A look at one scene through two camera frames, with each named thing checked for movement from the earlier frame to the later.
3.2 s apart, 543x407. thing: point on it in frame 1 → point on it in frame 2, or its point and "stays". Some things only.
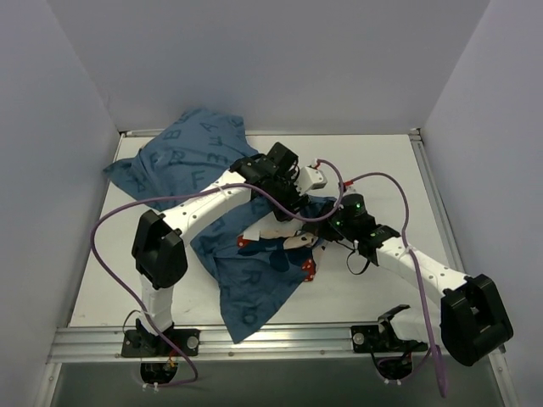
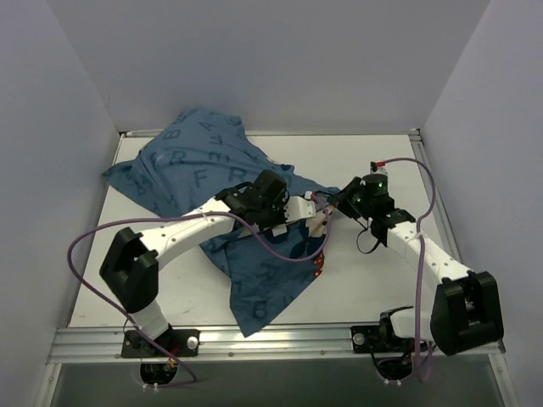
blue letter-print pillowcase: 196,148 stays
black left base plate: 137,342 stays
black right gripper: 321,229 → 345,199
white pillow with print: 282,245 → 313,245
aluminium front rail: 310,342 stays
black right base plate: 381,338 stays
